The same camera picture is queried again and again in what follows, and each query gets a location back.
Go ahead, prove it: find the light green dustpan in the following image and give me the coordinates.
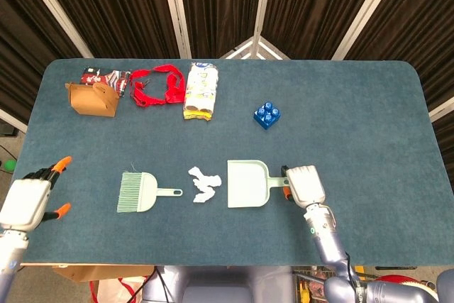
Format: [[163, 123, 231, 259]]
[[226, 160, 291, 209]]

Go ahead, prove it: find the light green hand broom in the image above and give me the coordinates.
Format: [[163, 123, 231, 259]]
[[116, 170, 184, 214]]

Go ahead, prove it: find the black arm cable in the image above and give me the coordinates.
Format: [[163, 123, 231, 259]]
[[344, 251, 360, 285]]

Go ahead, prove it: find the blue building block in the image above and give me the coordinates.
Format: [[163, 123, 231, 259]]
[[253, 101, 283, 130]]

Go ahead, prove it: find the white red bag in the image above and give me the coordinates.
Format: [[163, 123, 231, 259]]
[[90, 276, 150, 303]]

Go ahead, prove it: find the red fabric strap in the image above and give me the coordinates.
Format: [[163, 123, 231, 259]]
[[129, 65, 185, 107]]

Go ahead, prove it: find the red black snack packet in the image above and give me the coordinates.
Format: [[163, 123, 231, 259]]
[[80, 67, 131, 98]]

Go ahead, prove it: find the yellow white snack package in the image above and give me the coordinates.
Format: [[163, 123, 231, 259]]
[[182, 62, 218, 121]]

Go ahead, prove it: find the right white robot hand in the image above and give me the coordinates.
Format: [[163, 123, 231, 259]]
[[279, 165, 328, 209]]

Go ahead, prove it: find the white paper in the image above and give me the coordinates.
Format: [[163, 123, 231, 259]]
[[187, 166, 223, 204]]

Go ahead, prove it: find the silver robot torso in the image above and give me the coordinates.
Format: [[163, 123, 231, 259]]
[[141, 265, 295, 303]]

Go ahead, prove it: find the white partition frame post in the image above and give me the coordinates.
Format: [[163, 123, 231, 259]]
[[16, 0, 94, 58], [331, 0, 405, 61], [219, 0, 290, 60], [159, 0, 192, 59]]

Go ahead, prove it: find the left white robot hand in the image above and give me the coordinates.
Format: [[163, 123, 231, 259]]
[[0, 155, 73, 233]]

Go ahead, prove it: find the brown cardboard gable box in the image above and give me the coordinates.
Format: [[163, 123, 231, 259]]
[[65, 82, 120, 118]]

